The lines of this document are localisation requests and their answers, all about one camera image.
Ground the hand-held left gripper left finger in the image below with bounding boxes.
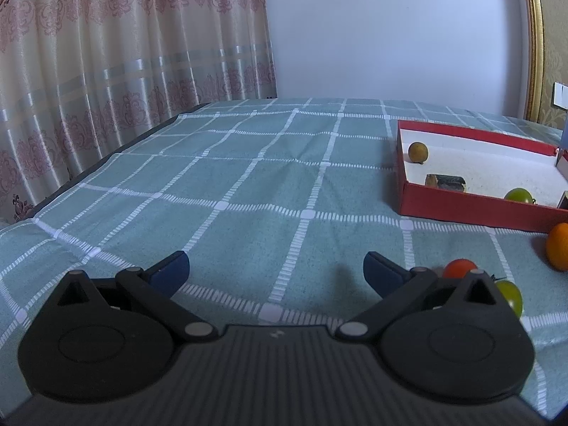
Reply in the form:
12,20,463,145
53,251,219,343

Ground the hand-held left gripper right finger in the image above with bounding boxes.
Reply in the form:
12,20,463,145
335,251,507,343

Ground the red shallow cardboard box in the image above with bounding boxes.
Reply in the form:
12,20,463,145
395,119,568,234

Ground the dark sugarcane piece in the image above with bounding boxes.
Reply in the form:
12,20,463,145
425,174,468,194

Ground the large green tomato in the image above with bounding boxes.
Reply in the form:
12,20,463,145
503,187,536,205

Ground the large red tomato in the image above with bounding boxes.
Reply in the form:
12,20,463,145
442,258,479,280

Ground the teal checkered tablecloth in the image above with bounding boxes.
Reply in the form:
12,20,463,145
0,97,568,418

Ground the small green tomato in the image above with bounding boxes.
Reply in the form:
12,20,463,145
494,279,525,319

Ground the orange tangerine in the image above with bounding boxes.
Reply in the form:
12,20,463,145
545,223,568,272

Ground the beige floral curtain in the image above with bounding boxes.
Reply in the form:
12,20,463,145
0,0,278,225

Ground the gold ornate frame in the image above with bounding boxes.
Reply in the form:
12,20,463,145
518,0,568,129

